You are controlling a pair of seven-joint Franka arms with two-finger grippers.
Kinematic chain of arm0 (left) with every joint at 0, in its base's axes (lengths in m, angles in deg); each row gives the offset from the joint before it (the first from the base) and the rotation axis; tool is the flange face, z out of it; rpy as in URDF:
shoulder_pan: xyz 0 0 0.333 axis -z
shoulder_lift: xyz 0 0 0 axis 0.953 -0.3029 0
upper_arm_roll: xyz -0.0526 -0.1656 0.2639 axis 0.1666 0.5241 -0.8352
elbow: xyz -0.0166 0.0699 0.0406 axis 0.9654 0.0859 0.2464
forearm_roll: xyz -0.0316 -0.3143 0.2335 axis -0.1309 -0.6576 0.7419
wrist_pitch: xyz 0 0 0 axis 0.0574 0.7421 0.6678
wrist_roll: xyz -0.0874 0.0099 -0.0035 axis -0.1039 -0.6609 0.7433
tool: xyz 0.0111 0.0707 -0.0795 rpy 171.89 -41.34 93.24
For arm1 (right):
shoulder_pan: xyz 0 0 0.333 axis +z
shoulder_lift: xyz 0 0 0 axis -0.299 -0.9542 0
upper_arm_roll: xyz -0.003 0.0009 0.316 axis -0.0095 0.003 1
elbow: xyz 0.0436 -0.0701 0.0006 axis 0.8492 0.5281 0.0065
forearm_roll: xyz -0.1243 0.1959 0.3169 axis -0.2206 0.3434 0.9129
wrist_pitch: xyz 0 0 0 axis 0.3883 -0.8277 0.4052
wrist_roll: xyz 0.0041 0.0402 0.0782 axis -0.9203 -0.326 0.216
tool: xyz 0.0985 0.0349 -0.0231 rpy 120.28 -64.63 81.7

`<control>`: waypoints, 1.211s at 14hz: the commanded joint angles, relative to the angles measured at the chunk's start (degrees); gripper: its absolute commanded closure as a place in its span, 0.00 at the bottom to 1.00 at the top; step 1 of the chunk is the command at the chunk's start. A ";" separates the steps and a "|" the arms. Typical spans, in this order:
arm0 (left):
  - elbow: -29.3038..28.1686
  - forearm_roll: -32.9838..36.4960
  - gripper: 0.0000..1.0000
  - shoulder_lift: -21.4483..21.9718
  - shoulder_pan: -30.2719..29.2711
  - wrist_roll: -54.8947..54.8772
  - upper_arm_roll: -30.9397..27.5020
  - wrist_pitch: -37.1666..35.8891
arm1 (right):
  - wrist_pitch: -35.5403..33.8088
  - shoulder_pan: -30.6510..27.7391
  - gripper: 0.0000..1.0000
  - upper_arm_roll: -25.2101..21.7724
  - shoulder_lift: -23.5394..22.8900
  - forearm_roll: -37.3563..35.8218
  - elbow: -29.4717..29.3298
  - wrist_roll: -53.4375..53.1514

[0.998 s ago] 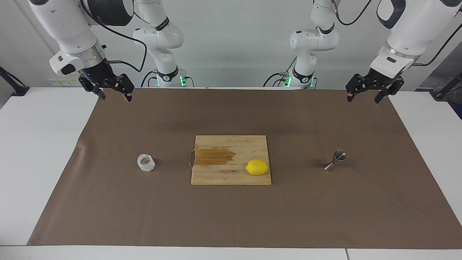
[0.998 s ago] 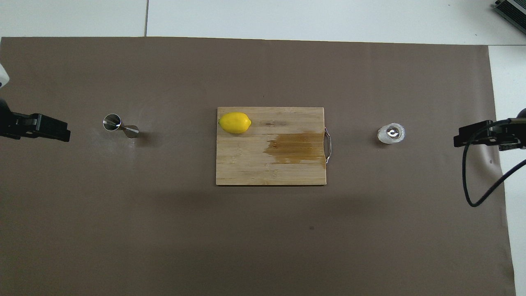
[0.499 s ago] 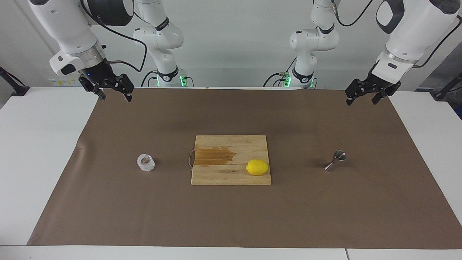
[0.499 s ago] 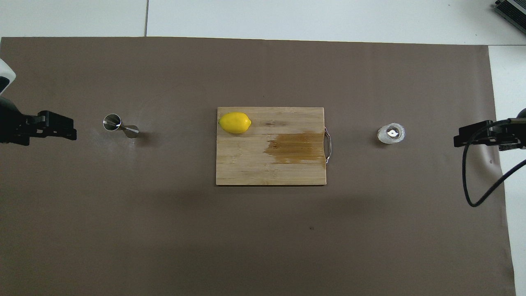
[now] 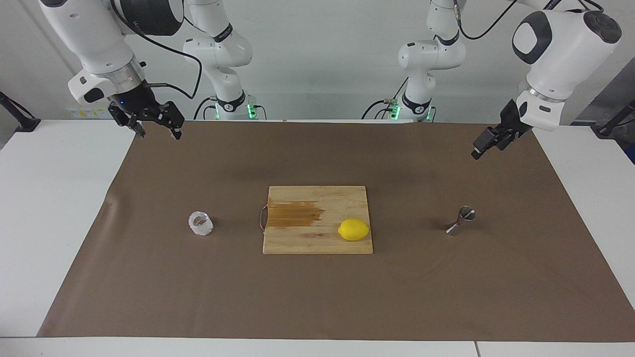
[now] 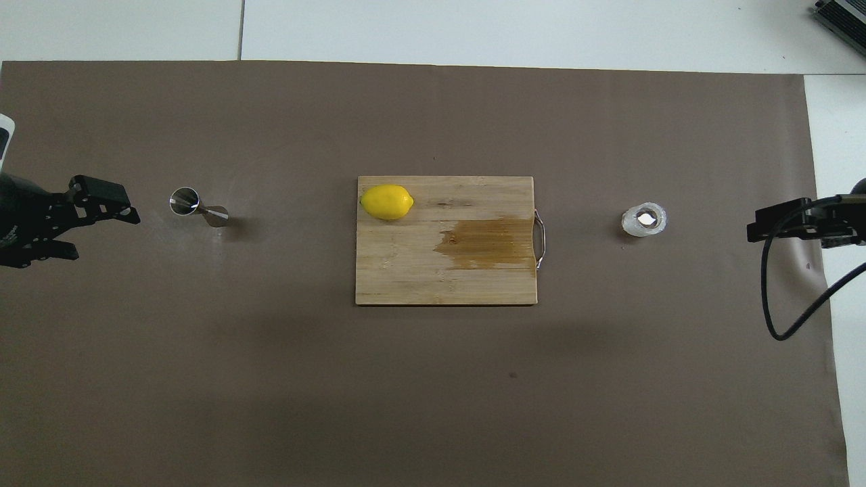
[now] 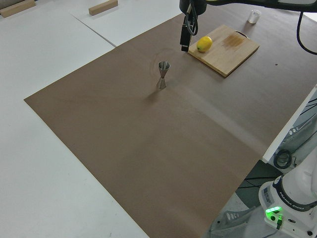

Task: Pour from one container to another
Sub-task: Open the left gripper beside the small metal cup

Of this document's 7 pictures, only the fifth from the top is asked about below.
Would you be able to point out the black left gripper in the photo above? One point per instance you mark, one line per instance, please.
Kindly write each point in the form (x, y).
(513, 126)

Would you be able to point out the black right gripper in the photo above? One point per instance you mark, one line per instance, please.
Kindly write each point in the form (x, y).
(134, 101)

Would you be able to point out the steel double jigger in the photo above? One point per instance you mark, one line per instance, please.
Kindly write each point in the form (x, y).
(466, 214)

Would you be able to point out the clear textured glass cup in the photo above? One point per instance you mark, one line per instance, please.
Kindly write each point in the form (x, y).
(201, 227)

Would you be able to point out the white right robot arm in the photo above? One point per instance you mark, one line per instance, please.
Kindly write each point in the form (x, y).
(94, 34)

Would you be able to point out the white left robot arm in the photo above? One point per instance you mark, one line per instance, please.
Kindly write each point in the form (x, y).
(560, 49)

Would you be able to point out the white yellow label boxes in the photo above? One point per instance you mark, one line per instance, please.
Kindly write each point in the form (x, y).
(79, 113)

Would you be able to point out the grey side panel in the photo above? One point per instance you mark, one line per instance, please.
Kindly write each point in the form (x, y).
(590, 111)

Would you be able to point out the black clamp stand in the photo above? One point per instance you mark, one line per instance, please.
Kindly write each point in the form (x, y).
(27, 124)
(607, 130)

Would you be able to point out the blue object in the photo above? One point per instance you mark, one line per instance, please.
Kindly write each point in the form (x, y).
(632, 154)

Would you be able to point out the yellow lemon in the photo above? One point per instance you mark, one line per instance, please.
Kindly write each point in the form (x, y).
(353, 229)

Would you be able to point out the brown paper table mat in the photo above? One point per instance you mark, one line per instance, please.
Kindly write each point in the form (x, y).
(198, 287)

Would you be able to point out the wooden cutting board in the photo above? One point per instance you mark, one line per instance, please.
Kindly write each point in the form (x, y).
(317, 243)

